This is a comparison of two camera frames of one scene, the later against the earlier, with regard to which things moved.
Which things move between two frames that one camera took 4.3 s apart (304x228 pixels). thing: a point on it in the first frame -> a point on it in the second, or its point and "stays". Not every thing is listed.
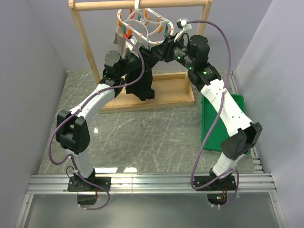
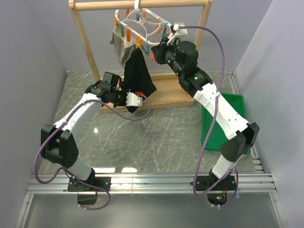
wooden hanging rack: x=170 y=90 stays
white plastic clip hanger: x=147 y=23 stays
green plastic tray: x=219 y=132 stays
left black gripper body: x=147 y=64 -> x=119 y=98
